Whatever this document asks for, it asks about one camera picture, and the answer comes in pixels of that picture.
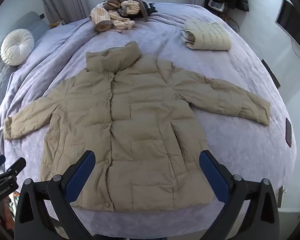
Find dark red flat object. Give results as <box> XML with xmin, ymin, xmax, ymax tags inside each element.
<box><xmin>285</xmin><ymin>117</ymin><xmax>293</xmax><ymax>147</ymax></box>

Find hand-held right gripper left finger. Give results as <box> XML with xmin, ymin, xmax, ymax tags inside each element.
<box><xmin>14</xmin><ymin>150</ymin><xmax>97</xmax><ymax>240</ymax></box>

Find tan puffer jacket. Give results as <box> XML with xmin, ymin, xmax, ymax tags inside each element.
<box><xmin>3</xmin><ymin>41</ymin><xmax>271</xmax><ymax>209</ymax></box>

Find lavender blanket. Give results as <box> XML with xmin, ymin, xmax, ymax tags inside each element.
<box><xmin>0</xmin><ymin>2</ymin><xmax>298</xmax><ymax>240</ymax></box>

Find dark cloth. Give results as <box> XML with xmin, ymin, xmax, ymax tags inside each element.
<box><xmin>137</xmin><ymin>2</ymin><xmax>158</xmax><ymax>19</ymax></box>

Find wall television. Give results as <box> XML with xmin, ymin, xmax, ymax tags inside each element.
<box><xmin>275</xmin><ymin>0</ymin><xmax>300</xmax><ymax>61</ymax></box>

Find yellow bedside clutter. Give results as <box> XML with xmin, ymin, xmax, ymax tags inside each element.
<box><xmin>49</xmin><ymin>19</ymin><xmax>65</xmax><ymax>28</ymax></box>

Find patterned box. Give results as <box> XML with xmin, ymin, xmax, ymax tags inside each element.
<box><xmin>207</xmin><ymin>0</ymin><xmax>226</xmax><ymax>12</ymax></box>

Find black bed frame edge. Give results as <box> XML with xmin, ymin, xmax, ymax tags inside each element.
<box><xmin>261</xmin><ymin>59</ymin><xmax>281</xmax><ymax>88</ymax></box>

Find round white pleated pillow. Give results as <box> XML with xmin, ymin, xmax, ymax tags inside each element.
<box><xmin>0</xmin><ymin>29</ymin><xmax>35</xmax><ymax>66</ymax></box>

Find cream striped fleece robe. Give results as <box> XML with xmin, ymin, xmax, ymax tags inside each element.
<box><xmin>90</xmin><ymin>0</ymin><xmax>147</xmax><ymax>34</ymax></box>

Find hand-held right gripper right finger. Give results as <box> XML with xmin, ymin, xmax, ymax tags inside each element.
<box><xmin>199</xmin><ymin>149</ymin><xmax>281</xmax><ymax>240</ymax></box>

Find grey upholstered headboard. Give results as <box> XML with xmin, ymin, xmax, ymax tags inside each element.
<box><xmin>17</xmin><ymin>11</ymin><xmax>50</xmax><ymax>48</ymax></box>

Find folded cream puffer jacket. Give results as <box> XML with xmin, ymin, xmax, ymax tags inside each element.
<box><xmin>181</xmin><ymin>20</ymin><xmax>232</xmax><ymax>51</ymax></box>

